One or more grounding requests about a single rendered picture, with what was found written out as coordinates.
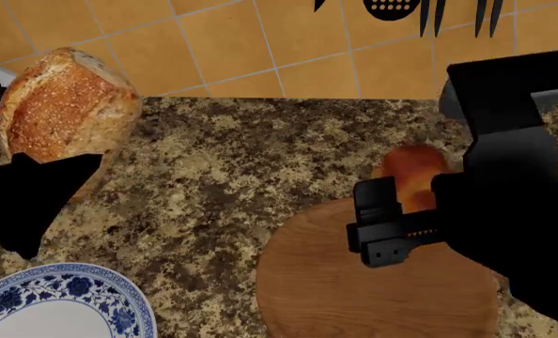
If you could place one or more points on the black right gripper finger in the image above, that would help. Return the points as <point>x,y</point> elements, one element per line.
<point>387,254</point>
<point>376,197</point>

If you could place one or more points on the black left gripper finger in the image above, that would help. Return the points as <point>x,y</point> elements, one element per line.
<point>16,163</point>
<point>74,167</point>

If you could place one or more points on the large crusty bread loaf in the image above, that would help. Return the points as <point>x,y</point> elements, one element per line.
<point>67,105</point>

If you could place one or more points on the round wooden cutting board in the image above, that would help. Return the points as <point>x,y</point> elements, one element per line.
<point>354,299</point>

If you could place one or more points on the small golden bread roll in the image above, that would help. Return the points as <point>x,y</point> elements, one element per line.
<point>413,172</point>

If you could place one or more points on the blue and white porcelain plate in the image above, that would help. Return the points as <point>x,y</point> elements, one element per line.
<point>49,310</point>

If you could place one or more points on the black slotted spoon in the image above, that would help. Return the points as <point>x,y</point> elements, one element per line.
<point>388,8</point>

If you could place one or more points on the black two-tine fork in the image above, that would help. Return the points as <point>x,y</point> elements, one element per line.
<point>488,15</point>
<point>431,15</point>

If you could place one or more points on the black kitchen knife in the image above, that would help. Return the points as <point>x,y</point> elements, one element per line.
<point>319,4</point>

